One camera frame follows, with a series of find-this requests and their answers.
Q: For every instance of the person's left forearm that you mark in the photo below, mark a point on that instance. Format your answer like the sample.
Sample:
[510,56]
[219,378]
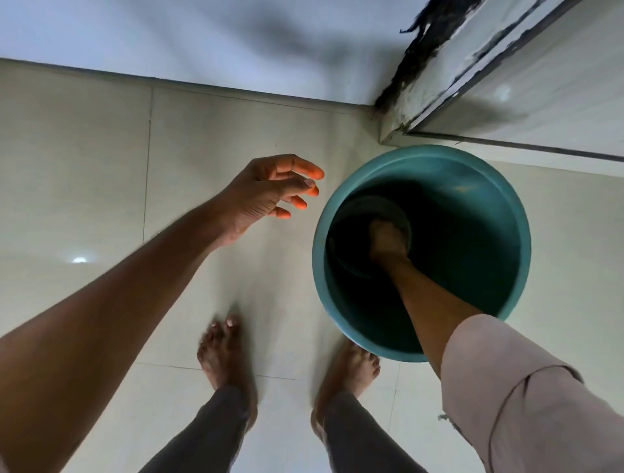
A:
[97,331]

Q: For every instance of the person's right forearm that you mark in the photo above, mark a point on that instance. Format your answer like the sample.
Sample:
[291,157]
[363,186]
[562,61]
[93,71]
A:
[429,312]

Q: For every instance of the dark grey trousers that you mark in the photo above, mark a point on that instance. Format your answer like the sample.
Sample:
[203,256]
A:
[356,438]

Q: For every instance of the teal plastic bucket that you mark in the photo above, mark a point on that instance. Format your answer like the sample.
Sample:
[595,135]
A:
[468,234]

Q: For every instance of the person's right fingers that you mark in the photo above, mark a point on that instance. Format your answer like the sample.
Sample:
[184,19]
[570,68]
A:
[385,226]

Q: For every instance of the light pink sleeve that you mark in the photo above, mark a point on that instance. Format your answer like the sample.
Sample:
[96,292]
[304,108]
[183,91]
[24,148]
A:
[526,404]

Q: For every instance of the person's right foot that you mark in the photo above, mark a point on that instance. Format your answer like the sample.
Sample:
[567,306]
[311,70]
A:
[343,377]

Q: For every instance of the person's left thumb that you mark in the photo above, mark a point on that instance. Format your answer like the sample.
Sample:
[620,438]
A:
[280,213]

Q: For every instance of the person's left foot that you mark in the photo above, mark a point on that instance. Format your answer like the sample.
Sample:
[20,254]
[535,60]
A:
[226,360]

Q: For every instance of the dark plastic mug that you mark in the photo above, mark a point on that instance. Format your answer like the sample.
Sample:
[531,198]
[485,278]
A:
[358,203]

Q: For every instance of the person's left hand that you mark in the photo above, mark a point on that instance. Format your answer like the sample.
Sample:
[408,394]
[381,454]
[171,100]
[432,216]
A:
[253,195]

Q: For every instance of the weathered white door frame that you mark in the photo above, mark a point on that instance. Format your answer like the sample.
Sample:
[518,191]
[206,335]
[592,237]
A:
[438,73]

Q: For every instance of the person's left middle finger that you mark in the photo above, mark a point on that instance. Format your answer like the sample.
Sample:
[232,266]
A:
[304,187]

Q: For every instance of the white door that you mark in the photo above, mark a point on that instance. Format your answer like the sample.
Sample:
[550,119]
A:
[551,87]

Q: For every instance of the person's foot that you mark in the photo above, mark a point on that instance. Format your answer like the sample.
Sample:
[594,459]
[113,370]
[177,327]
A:
[343,377]
[226,360]

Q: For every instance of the person's right hand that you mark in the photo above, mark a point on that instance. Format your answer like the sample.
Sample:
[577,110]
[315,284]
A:
[389,243]

